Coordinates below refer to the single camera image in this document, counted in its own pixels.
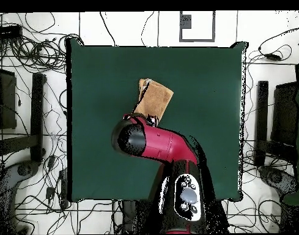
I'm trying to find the long black power strip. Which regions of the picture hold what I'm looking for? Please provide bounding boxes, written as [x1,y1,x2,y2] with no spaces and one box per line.
[59,169,70,209]

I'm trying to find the tangled black cables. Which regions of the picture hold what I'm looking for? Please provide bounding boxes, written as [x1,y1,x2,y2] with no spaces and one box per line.
[0,12,85,74]

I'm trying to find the black flat panel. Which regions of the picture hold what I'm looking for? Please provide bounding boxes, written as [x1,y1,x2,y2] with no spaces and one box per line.
[0,67,17,130]
[270,81,299,147]

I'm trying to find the dark wheeled stand foot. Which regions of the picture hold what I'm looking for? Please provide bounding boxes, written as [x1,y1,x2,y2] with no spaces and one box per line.
[258,165,299,199]
[0,160,41,234]

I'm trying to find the small black power adapter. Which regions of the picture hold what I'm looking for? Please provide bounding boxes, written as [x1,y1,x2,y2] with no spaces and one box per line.
[45,187,56,200]
[46,155,57,170]

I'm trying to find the black metal stand base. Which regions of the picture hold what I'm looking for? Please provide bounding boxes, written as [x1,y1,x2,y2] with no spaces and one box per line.
[0,72,47,163]
[253,80,299,168]

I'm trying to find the grey square floor frame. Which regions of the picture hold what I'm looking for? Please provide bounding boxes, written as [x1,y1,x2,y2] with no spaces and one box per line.
[179,10,216,43]

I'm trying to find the tan terry towel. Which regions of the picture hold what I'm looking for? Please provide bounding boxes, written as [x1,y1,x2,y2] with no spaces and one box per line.
[133,78,175,123]

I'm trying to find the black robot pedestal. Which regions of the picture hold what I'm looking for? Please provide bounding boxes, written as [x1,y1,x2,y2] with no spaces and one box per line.
[119,199,231,234]

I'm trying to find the dark green table cloth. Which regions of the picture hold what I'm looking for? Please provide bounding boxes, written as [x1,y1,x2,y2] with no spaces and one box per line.
[65,37,249,203]

